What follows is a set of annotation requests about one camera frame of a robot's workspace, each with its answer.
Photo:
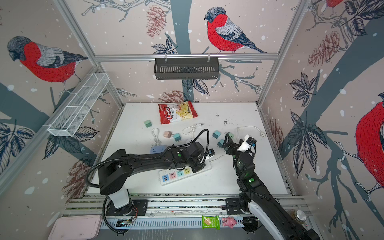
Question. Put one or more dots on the long white power strip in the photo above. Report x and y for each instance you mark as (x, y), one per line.
(167, 177)

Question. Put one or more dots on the red chips bag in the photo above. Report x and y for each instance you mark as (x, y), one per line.
(175, 112)

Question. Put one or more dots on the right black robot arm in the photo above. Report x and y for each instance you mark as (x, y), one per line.
(256, 199)

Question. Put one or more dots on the light green charger far left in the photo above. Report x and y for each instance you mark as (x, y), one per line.
(148, 123)

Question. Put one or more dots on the white wire shelf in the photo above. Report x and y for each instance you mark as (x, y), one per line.
(71, 117)

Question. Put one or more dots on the pink tray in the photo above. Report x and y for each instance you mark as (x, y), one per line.
(76, 228)

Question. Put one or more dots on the black wall basket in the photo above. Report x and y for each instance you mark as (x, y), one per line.
(187, 69)

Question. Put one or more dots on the teal charger beside pink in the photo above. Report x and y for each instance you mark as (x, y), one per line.
(177, 137)

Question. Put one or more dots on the green snack packet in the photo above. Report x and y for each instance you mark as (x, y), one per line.
(209, 222)

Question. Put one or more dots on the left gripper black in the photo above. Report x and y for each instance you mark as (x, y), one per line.
(200, 166)

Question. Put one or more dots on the glass jar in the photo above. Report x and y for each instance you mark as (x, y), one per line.
(298, 215)

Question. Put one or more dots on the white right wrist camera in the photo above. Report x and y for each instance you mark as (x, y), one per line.
(247, 144)

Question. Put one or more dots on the pink pig toy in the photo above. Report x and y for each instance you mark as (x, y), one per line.
(229, 222)

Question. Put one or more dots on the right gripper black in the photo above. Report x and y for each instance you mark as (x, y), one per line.
(231, 145)

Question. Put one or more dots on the pink charger plug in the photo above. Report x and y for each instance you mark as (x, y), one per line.
(167, 134)

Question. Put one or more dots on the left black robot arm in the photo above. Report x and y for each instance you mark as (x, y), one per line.
(110, 175)

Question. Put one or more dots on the teal charger plug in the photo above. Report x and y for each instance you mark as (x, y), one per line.
(221, 143)
(216, 134)

